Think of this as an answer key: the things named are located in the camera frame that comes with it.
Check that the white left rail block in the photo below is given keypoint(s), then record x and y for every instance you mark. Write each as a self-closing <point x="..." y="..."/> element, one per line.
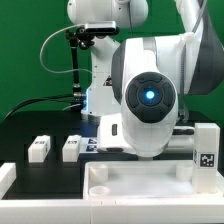
<point x="7" y="177"/>

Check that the white front rail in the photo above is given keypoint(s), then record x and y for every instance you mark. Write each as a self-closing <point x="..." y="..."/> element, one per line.
<point x="152" y="211"/>

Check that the grey depth camera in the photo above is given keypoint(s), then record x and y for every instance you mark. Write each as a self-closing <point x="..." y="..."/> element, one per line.
<point x="101" y="28"/>

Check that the white desk top tray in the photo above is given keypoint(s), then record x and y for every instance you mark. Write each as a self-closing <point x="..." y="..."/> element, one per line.
<point x="117" y="180"/>

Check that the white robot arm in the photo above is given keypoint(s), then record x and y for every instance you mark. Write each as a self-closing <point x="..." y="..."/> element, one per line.
<point x="139" y="85"/>

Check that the fiducial marker sheet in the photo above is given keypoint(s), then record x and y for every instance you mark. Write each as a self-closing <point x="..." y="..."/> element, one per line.
<point x="88" y="145"/>

